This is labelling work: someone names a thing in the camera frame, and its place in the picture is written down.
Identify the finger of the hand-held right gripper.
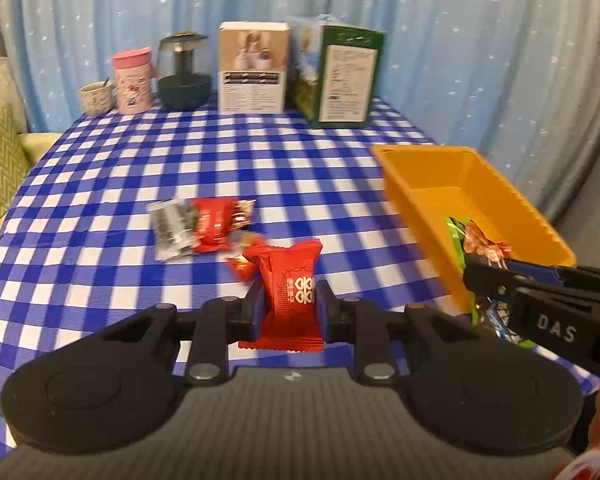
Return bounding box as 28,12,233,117
462,254,520,307
506,259,600,289

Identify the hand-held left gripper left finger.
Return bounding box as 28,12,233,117
100,279,267,387

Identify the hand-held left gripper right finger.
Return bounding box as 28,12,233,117
314,279,483,387

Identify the red snack packet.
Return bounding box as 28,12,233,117
191,197,237,254
239,239,327,354

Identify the green and silver snack packet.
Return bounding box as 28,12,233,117
445,216,533,350

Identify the orange plastic tray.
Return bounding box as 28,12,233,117
370,145,578,314

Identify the clear black snack packet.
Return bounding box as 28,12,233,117
151,199,197,262

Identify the gold red wrapped candy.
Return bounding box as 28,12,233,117
231,198,259,232

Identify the blue checkered tablecloth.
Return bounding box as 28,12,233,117
0,96,600,413

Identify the green carton box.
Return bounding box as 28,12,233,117
290,14,386,129

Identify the white and brown box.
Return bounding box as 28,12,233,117
217,21,291,115

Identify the blue star-print curtain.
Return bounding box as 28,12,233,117
0,0,600,171

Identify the pink lidded canister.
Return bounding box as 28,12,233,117
111,47,159,115

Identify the speckled ceramic cup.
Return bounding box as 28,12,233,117
78,81,117,116

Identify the beige cushion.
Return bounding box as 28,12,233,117
0,52,29,136

